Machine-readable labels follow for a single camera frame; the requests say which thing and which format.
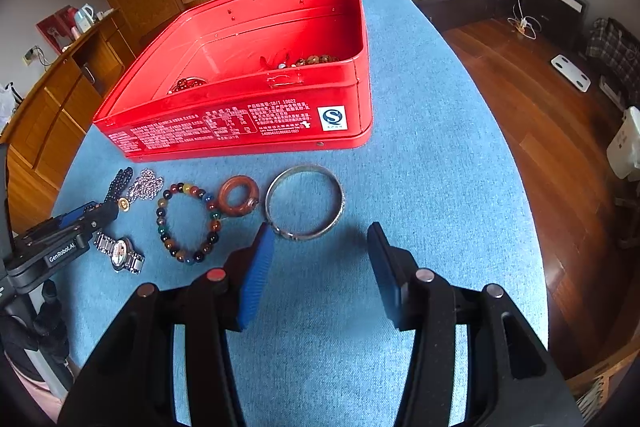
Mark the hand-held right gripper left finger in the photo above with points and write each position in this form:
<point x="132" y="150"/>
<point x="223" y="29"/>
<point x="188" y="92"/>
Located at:
<point x="255" y="277"/>

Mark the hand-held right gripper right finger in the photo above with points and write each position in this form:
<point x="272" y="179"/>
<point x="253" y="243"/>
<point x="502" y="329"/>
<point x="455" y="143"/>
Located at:
<point x="390" y="277"/>

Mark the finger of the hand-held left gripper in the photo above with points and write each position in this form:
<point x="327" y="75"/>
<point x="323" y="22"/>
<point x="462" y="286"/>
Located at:
<point x="77" y="214"/>
<point x="105" y="217"/>

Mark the silver wristwatch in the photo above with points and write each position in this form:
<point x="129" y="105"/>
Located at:
<point x="120" y="252"/>

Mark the silver bangle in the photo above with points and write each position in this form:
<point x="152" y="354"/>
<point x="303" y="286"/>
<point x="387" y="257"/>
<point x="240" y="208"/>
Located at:
<point x="310" y="234"/>

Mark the red tin box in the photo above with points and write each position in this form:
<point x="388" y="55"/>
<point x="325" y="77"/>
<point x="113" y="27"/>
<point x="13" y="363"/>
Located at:
<point x="225" y="122"/>

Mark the person's left hand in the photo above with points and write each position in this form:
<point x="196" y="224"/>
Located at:
<point x="50" y="322"/>

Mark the wooden sideboard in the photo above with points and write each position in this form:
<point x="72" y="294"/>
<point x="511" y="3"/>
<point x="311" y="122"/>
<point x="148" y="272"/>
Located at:
<point x="60" y="107"/>

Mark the blue table cloth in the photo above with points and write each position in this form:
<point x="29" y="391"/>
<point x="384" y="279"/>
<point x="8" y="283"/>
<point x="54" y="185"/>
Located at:
<point x="425" y="157"/>

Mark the white plastic bag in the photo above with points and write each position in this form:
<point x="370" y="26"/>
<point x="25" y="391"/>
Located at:
<point x="7" y="104"/>

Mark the light blue kettle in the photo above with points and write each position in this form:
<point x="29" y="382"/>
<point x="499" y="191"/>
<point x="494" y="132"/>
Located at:
<point x="85" y="18"/>

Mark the white bathroom scale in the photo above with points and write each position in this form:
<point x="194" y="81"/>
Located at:
<point x="570" y="74"/>

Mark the dark nightstand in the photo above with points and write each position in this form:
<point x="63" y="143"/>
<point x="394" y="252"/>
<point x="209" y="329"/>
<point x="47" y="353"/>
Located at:
<point x="555" y="12"/>

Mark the plaid bag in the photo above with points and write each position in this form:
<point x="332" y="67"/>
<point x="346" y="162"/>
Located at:
<point x="615" y="49"/>

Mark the wall socket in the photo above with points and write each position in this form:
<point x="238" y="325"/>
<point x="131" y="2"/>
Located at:
<point x="30" y="57"/>

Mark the red picture frame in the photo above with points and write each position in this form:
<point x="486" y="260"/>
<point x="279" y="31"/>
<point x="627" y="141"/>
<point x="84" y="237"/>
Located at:
<point x="52" y="32"/>

